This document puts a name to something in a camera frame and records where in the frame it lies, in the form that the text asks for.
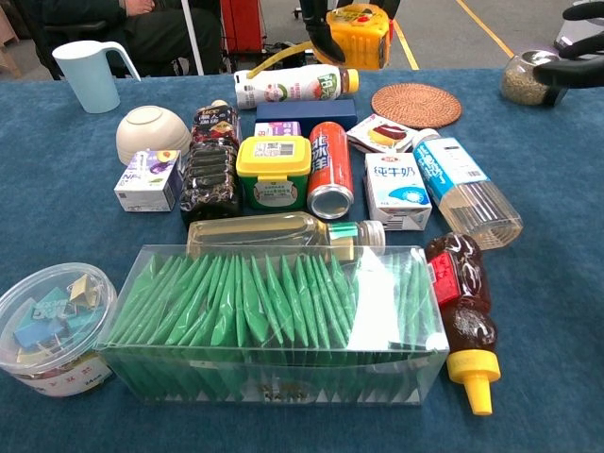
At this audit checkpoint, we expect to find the round tub of binder clips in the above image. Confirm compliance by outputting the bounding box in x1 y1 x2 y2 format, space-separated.
0 262 118 397

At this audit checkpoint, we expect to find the white yogurt drink bottle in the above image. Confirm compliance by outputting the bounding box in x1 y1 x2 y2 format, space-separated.
233 64 361 110

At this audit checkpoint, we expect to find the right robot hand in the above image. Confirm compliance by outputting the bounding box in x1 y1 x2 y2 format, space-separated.
535 1 604 90

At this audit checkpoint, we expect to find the blue table cloth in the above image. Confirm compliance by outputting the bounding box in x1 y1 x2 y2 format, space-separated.
0 68 604 453

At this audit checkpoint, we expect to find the seated person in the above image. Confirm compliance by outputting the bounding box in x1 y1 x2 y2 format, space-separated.
42 0 223 76

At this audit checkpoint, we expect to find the white blue milk carton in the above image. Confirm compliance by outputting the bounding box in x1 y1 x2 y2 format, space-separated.
363 151 433 232

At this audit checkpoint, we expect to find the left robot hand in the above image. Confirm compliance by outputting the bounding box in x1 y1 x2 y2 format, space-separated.
299 0 402 65

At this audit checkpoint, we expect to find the black office chair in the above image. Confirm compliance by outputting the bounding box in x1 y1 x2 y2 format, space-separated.
27 0 128 80

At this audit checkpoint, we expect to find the dark coffee drink bottle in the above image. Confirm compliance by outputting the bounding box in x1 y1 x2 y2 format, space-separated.
179 99 243 227

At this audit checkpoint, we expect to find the light blue plastic pitcher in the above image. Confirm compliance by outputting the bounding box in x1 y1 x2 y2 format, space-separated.
51 40 142 114

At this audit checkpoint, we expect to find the small purple pink box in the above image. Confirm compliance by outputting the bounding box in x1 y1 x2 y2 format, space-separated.
254 121 303 139

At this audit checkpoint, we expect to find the clear bottle with blue label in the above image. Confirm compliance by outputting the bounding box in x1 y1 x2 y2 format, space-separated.
411 128 525 251

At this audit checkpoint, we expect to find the glass jar of grains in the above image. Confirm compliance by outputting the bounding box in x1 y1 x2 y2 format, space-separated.
500 49 570 108

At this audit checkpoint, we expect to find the white appliance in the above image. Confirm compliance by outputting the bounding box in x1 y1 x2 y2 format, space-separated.
552 13 604 53

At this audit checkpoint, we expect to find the pale yellow liquid bottle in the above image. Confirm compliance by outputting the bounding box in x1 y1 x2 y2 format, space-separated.
186 210 387 260

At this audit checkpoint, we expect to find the clear box of green sachets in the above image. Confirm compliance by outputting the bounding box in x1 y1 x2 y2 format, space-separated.
93 243 450 407

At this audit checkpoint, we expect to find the honey squeeze bottle yellow nozzle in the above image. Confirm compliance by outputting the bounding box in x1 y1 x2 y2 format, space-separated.
424 231 502 416

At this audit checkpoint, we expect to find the beige upturned bowl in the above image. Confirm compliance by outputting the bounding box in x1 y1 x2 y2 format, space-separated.
115 105 193 166

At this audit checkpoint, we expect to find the white frame pole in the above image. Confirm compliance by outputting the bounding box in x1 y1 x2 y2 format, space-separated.
180 0 205 76

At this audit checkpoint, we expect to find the purple white juice carton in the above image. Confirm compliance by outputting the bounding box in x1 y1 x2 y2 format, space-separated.
113 149 184 213

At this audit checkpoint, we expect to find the red cabinet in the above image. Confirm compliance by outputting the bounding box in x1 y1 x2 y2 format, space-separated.
220 0 268 56

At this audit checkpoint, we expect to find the yellow tape measure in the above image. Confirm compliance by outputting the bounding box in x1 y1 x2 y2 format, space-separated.
245 3 394 80

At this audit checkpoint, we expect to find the navy blue rectangular box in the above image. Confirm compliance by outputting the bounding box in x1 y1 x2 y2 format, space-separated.
255 98 359 132

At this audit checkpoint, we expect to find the orange soda can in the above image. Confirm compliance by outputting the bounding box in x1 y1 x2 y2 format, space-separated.
307 121 356 221

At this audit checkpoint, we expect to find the white red snack packet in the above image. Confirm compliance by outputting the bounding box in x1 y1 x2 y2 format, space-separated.
345 113 421 155

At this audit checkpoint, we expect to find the green tub with yellow lid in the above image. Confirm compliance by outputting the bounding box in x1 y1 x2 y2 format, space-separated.
235 135 312 212

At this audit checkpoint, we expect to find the round woven rattan coaster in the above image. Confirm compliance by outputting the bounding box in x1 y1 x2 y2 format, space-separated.
371 83 463 130

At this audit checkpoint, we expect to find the light wooden furniture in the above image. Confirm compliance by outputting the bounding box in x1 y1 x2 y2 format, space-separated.
0 4 24 79

